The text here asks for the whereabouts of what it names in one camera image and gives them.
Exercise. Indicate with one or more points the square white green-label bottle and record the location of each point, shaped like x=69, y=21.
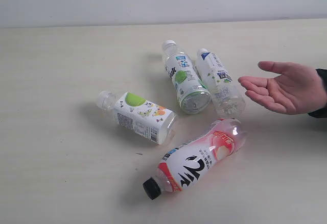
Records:
x=143, y=117

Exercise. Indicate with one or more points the person's open right hand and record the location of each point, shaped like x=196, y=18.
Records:
x=293, y=91

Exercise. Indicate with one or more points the pink peach label bottle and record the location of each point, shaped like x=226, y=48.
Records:
x=185, y=165

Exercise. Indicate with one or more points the black sleeved forearm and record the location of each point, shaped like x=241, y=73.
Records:
x=321, y=112

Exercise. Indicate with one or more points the clear slim tea bottle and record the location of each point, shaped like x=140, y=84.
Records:
x=227, y=100

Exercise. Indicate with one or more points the round green lime label bottle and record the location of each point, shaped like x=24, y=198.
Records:
x=192, y=95

